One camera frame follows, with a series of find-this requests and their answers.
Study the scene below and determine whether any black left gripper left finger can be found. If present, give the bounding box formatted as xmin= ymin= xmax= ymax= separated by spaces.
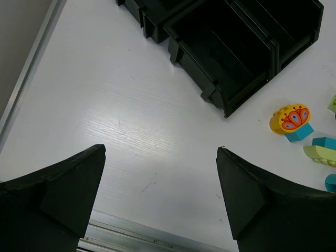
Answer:
xmin=1 ymin=144 xmax=106 ymax=251

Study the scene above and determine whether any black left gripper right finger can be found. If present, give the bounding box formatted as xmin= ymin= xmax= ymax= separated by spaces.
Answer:
xmin=216 ymin=147 xmax=335 ymax=251

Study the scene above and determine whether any light green square brick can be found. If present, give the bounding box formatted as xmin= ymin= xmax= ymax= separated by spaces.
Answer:
xmin=327 ymin=96 xmax=336 ymax=114

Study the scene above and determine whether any teal frog-print round brick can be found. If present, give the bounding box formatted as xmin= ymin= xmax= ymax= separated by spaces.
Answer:
xmin=324 ymin=174 xmax=336 ymax=193

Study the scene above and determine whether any light green curved brick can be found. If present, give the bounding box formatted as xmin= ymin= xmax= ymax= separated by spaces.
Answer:
xmin=303 ymin=145 xmax=336 ymax=167

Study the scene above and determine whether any small teal square brick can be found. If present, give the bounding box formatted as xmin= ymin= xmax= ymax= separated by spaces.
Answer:
xmin=285 ymin=123 xmax=314 ymax=142

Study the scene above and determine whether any long teal brick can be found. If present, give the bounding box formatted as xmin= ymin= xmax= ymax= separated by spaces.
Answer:
xmin=312 ymin=137 xmax=336 ymax=150

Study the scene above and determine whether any yellow flower-print arch brick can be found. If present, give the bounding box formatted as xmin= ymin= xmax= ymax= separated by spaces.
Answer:
xmin=269 ymin=103 xmax=311 ymax=134

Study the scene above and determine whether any black four-compartment bin tray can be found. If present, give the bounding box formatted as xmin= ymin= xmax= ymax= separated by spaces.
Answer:
xmin=117 ymin=0 xmax=324 ymax=117

